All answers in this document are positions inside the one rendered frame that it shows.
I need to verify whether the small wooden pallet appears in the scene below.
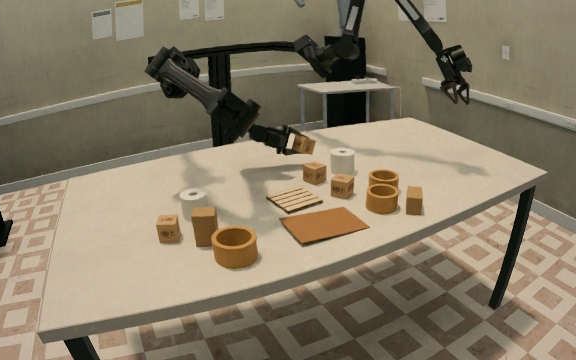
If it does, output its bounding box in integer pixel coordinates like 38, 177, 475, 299
266, 186, 323, 215

